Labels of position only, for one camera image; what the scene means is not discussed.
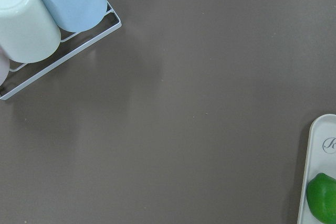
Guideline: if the pink plastic cup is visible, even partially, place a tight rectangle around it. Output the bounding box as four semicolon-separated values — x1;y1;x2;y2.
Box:
0;48;10;85

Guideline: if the green lime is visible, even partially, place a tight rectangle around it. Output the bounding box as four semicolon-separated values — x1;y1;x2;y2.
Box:
306;173;335;223

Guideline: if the cream rectangular serving tray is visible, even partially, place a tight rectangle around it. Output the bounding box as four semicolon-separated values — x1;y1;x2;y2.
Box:
297;114;335;223

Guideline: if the white wire cup rack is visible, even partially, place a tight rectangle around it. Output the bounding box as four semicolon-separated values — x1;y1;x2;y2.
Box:
1;0;121;100

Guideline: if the mint green plastic cup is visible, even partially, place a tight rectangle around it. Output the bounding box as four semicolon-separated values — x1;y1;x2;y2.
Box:
1;0;61;63

